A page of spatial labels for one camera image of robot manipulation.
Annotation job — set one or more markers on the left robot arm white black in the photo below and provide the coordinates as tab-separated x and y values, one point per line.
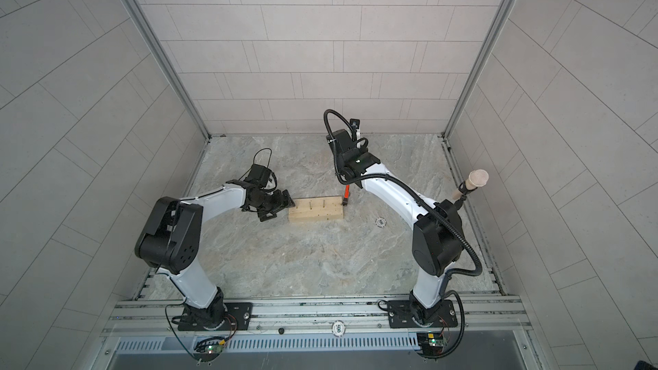
170	240

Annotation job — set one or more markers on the green circuit board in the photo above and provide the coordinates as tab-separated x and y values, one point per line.
431	344
211	346

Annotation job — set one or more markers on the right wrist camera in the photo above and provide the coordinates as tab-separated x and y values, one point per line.
355	125

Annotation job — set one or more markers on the black stand with wooden peg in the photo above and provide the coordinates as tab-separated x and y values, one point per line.
476	179

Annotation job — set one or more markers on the red black claw hammer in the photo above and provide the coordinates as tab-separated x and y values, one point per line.
346	195

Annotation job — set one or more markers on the right green circuit board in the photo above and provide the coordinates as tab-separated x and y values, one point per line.
431	344

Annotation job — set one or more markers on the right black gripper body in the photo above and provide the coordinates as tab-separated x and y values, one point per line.
341	159

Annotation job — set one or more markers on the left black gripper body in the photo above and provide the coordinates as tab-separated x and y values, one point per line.
271	202

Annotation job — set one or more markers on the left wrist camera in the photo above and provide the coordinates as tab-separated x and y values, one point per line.
262	177

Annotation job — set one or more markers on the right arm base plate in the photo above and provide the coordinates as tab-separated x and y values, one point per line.
411	314

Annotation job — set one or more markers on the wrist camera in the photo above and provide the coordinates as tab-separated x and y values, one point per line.
262	177
355	125

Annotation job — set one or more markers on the red white poker chip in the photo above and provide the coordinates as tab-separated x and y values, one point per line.
380	222

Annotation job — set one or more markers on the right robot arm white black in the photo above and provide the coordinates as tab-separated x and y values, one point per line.
439	246

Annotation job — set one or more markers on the pale wooden block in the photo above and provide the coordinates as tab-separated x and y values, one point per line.
324	209

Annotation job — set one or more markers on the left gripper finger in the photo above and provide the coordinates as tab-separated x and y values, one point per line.
286	198
269	213

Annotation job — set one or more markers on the left green circuit board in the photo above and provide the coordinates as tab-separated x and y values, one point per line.
211	346

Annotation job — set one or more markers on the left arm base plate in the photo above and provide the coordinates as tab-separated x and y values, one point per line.
218	317

